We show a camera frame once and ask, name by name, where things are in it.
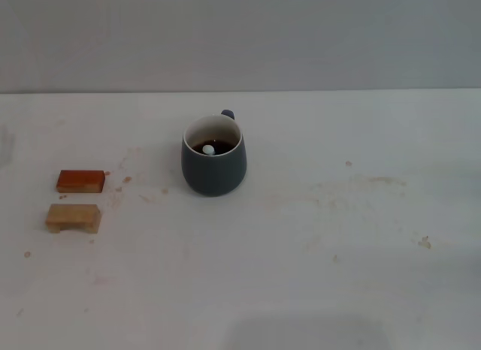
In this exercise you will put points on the light notched wooden block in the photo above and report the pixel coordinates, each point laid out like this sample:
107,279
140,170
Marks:
73,216

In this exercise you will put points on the reddish brown wooden block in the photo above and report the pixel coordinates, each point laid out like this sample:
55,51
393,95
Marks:
80,181

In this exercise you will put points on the grey ceramic cup with coffee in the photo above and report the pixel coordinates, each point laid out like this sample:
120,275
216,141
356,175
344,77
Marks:
214,173

